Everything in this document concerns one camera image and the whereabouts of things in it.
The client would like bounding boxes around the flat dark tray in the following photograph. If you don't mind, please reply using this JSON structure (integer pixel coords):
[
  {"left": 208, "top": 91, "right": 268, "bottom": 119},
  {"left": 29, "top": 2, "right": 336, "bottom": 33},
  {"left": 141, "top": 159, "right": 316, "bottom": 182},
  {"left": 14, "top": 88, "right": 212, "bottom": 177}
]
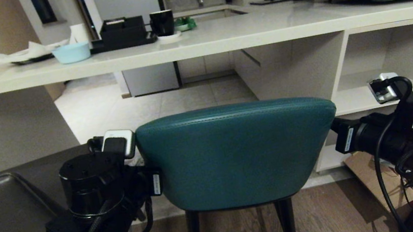
[{"left": 10, "top": 52, "right": 55, "bottom": 67}]

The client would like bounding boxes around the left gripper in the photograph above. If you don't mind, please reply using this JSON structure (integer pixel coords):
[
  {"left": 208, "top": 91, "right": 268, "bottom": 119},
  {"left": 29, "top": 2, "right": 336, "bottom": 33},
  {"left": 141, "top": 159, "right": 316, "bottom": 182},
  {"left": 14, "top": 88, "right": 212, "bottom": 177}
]
[{"left": 126, "top": 161, "right": 167, "bottom": 201}]

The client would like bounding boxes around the black mug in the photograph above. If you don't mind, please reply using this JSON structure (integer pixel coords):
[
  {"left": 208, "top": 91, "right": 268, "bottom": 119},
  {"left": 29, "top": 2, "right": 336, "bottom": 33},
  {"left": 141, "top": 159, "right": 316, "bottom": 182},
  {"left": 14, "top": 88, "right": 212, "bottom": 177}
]
[{"left": 148, "top": 9, "right": 177, "bottom": 39}]

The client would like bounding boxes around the brown cardboard box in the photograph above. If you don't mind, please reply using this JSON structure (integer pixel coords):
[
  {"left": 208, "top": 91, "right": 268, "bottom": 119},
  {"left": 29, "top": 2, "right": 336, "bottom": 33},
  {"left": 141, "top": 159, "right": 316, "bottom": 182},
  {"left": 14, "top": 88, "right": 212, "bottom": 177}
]
[{"left": 342, "top": 142, "right": 413, "bottom": 227}]

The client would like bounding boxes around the black organiser tray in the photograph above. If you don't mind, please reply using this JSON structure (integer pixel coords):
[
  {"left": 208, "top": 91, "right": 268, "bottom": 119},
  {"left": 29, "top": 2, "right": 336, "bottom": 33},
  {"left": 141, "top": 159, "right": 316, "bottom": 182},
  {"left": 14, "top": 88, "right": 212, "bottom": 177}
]
[{"left": 86, "top": 12, "right": 158, "bottom": 55}]

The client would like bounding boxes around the light blue bowl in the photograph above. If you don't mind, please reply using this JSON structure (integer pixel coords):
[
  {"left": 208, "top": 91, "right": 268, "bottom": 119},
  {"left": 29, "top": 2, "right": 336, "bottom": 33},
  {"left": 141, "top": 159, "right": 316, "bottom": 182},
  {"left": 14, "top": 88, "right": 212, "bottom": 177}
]
[{"left": 51, "top": 41, "right": 93, "bottom": 67}]

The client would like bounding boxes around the green scrubbing cloth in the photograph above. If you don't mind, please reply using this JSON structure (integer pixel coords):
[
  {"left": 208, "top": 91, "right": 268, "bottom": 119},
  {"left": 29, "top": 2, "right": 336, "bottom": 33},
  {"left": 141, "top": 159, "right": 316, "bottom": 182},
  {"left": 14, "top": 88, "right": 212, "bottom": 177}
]
[{"left": 174, "top": 15, "right": 198, "bottom": 33}]

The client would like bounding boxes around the black cable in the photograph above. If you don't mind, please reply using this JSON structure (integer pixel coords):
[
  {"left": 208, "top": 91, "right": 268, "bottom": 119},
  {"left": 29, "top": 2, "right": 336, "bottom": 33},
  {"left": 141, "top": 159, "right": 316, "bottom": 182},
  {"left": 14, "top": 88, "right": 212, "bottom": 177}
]
[
  {"left": 110, "top": 196, "right": 157, "bottom": 232},
  {"left": 360, "top": 74, "right": 413, "bottom": 232}
]

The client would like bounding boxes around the white crumpled cloth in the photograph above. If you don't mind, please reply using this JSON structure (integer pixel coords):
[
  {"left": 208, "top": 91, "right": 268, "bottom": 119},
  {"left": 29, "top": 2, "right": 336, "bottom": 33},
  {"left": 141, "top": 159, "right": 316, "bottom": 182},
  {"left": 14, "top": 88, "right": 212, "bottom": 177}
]
[{"left": 0, "top": 35, "right": 72, "bottom": 66}]

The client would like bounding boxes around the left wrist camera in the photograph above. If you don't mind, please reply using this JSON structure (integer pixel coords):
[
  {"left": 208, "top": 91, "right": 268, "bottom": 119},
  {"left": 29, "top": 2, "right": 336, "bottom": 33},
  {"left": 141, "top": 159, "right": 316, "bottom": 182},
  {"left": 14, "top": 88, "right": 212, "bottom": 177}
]
[{"left": 99, "top": 126, "right": 139, "bottom": 164}]

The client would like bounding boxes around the teal padded bar stool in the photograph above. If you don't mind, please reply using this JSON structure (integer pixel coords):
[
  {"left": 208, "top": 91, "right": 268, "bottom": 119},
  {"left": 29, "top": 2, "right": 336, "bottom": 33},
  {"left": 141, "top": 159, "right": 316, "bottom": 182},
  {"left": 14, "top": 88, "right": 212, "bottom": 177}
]
[{"left": 132, "top": 87, "right": 358, "bottom": 232}]

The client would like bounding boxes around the white kitchen counter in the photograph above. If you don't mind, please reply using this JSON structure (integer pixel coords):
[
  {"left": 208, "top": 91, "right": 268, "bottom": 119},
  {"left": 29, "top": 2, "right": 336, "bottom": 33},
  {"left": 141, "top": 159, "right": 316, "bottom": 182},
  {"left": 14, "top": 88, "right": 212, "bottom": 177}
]
[{"left": 0, "top": 0, "right": 413, "bottom": 232}]

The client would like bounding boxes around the white saucer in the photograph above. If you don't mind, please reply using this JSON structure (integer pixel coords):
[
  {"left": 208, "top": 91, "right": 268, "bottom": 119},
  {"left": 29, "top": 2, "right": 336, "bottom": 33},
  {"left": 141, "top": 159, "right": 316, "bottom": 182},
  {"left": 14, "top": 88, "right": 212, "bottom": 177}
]
[{"left": 156, "top": 30, "right": 183, "bottom": 43}]

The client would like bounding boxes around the kitchen sink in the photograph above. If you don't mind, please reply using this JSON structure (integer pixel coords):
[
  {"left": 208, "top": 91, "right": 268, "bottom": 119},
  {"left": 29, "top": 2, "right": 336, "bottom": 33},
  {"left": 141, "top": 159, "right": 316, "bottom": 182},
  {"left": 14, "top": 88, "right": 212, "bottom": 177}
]
[{"left": 189, "top": 5, "right": 249, "bottom": 25}]

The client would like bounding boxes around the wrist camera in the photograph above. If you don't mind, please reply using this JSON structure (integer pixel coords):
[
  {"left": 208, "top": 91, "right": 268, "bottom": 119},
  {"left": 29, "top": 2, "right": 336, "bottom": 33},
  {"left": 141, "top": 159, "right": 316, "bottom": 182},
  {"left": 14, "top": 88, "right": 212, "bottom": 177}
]
[
  {"left": 99, "top": 126, "right": 139, "bottom": 164},
  {"left": 366, "top": 68, "right": 413, "bottom": 106}
]

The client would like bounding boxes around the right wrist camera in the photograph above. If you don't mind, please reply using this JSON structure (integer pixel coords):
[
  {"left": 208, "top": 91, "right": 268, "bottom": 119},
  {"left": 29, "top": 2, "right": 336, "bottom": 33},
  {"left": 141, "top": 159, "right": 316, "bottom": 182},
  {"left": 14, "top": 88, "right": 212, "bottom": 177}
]
[{"left": 366, "top": 68, "right": 413, "bottom": 106}]

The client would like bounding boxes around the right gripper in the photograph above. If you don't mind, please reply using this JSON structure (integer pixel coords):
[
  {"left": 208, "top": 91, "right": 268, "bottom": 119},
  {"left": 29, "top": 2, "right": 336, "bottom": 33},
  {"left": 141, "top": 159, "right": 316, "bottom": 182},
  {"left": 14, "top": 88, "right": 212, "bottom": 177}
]
[{"left": 329, "top": 107, "right": 406, "bottom": 167}]

